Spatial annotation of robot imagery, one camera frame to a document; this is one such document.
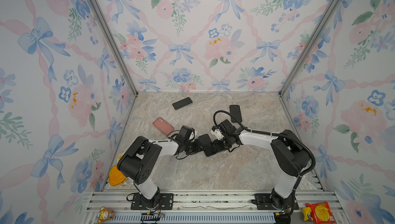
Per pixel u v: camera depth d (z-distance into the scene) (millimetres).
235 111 1105
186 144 793
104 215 677
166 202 741
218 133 856
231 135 714
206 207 732
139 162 465
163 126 1027
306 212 692
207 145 919
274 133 541
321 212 703
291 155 482
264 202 732
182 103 1134
